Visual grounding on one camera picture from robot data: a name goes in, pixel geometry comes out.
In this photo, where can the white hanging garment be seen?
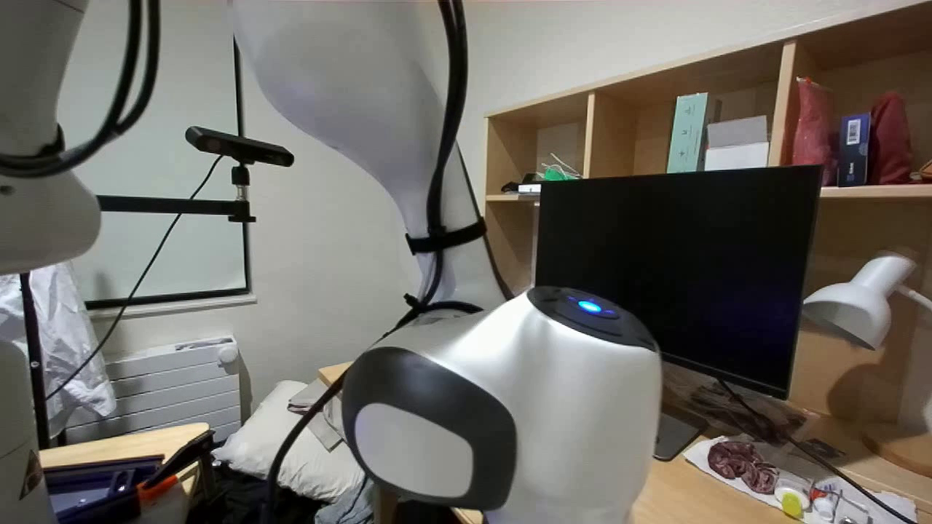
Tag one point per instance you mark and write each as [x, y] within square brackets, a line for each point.
[74, 372]

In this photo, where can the white desk lamp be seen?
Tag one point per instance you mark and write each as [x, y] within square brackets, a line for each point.
[861, 307]

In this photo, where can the blue tray with tools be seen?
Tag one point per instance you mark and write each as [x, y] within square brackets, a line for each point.
[131, 489]

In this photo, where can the black camera on stand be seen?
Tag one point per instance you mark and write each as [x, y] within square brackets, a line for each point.
[240, 148]

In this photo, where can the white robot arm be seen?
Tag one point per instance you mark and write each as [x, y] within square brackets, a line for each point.
[533, 407]

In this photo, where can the dark red bag on shelf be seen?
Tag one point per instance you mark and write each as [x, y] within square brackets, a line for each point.
[888, 141]

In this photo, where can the white wall radiator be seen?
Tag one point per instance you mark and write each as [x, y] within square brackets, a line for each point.
[170, 384]

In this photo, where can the blue box on shelf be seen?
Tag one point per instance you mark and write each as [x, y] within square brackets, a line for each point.
[853, 148]

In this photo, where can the printed paper sheet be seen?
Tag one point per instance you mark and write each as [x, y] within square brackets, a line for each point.
[786, 480]

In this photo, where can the wooden wall shelf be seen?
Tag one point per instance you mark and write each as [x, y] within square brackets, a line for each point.
[623, 128]

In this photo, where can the teal box on shelf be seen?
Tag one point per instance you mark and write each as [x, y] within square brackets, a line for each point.
[687, 132]

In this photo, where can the white boxes on shelf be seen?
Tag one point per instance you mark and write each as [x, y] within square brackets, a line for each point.
[734, 142]

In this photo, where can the black computer monitor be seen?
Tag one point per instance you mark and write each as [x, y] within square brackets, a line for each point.
[709, 263]

